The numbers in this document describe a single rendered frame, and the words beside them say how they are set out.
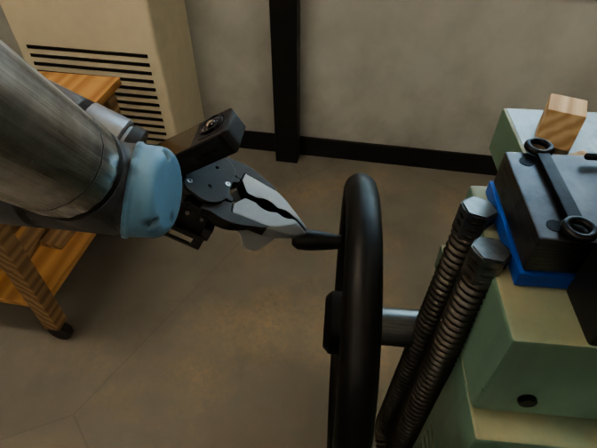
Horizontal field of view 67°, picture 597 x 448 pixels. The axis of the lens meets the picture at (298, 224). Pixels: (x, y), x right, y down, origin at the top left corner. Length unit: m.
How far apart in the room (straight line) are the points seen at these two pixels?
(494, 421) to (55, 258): 1.33
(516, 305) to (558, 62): 1.61
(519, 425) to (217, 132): 0.33
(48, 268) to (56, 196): 1.19
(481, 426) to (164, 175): 0.29
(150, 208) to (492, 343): 0.25
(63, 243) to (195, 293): 0.42
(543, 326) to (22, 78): 0.31
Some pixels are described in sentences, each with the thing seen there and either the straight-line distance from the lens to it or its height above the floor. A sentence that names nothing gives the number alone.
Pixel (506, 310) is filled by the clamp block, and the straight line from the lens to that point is 0.30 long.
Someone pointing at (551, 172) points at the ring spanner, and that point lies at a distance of 0.33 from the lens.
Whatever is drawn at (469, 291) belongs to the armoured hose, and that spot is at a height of 0.94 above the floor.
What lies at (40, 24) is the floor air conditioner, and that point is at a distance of 1.83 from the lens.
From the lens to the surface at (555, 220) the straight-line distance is 0.30.
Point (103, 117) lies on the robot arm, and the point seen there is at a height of 0.95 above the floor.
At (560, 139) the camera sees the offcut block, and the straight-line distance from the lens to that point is 0.56.
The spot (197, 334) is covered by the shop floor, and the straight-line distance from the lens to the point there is 1.43.
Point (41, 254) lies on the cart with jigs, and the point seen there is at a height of 0.18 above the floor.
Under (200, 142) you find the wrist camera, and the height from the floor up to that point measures 0.95.
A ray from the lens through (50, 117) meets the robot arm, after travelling 0.28.
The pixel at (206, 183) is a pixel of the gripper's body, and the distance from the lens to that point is 0.48.
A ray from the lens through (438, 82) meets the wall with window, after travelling 1.83.
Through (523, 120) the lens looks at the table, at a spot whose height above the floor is 0.90.
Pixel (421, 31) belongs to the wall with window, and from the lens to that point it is 1.75.
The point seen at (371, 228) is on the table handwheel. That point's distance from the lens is 0.33.
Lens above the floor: 1.18
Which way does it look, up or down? 44 degrees down
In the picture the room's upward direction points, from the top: straight up
